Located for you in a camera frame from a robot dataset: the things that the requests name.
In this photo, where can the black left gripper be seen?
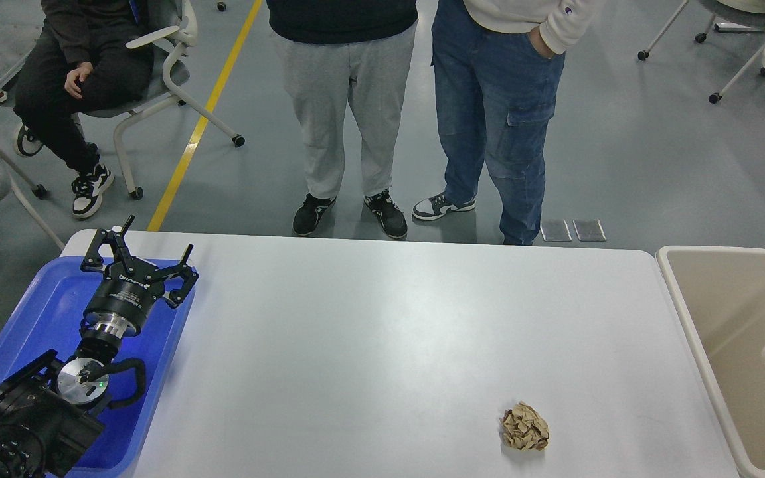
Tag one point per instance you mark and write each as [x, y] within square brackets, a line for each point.
[120, 299]

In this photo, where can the metal floor plate left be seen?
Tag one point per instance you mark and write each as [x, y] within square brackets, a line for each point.
[555, 231]

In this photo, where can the person in grey sweatpants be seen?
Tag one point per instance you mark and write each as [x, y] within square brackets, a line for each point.
[339, 57]

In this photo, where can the person in blue jeans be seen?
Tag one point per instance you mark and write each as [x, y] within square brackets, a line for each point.
[497, 68]

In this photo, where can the blue plastic tray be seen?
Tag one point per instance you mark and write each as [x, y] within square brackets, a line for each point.
[48, 317]

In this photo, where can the seated person in black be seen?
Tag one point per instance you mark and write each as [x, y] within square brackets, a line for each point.
[81, 63]

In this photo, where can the white chair top right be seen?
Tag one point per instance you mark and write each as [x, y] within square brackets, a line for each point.
[718, 45]

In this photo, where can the grey office chair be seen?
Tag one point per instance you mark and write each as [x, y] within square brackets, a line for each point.
[173, 30]

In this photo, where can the metal floor plate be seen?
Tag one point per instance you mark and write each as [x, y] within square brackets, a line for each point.
[555, 231]
[589, 230]

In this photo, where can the beige plastic bin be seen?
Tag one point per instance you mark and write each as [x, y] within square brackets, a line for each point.
[719, 294]

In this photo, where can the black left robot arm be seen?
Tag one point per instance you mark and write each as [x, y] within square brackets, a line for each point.
[83, 359]

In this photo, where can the crumpled brown paper ball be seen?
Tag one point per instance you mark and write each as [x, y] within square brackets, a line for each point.
[522, 428]

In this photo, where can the metal floor plate right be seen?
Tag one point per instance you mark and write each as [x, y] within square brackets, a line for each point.
[589, 230]

